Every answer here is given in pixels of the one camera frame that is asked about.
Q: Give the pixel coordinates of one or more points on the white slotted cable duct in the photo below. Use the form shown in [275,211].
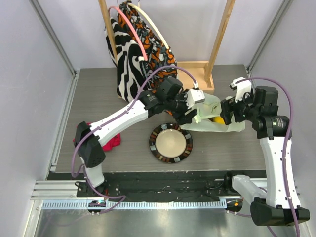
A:
[93,204]

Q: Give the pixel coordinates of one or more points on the beige plate with dark rim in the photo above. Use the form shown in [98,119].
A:
[169,143]

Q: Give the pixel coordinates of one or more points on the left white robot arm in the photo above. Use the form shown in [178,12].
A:
[169,96]

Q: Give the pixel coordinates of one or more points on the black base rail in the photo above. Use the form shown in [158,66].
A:
[173,186]

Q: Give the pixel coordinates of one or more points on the red cloth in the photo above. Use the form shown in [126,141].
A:
[113,144]

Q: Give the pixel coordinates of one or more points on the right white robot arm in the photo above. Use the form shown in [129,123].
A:
[279,205]

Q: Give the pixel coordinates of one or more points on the orange grey camouflage garment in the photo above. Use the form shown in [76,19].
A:
[157,53]

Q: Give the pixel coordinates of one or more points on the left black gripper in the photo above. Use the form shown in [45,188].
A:
[188,118]

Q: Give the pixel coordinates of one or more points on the wooden clothes rack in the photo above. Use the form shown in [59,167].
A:
[201,70]

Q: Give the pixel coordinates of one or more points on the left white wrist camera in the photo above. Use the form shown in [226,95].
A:
[194,96]

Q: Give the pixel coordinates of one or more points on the pale green plastic bag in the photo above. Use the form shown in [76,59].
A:
[206,111]

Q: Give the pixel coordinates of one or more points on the cream clothes hanger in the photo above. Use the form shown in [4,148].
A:
[137,7]

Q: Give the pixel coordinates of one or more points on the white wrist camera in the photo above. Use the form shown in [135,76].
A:
[194,96]
[241,85]

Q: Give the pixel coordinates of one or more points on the yellow fake lemon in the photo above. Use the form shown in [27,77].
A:
[218,120]

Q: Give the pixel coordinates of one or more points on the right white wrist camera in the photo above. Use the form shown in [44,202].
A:
[241,85]

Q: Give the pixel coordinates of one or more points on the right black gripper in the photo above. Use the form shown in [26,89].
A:
[227,111]

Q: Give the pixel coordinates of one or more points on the pink clothes hanger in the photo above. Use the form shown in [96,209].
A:
[131,28]

